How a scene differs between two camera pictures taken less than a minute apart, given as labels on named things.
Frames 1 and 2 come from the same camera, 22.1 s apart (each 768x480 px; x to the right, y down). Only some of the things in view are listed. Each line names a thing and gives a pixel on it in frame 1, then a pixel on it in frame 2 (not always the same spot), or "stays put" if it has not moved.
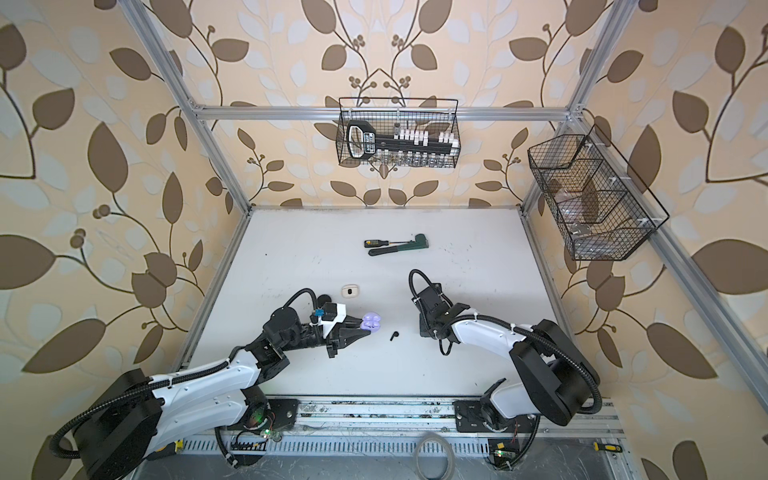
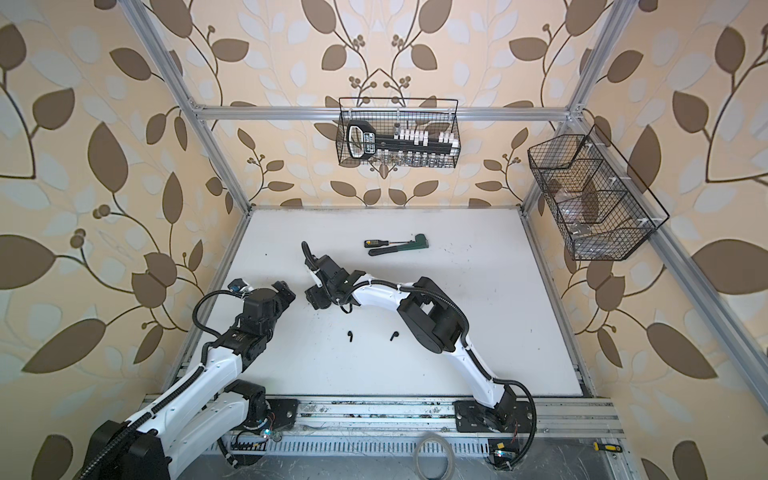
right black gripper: x=424 y=330 → x=313 y=293
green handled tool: x=419 y=242 stays put
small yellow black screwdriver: x=608 y=447 stays put
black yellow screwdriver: x=376 y=243 stays put
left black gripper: x=346 y=338 → x=286 y=292
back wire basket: x=398 y=132 stays put
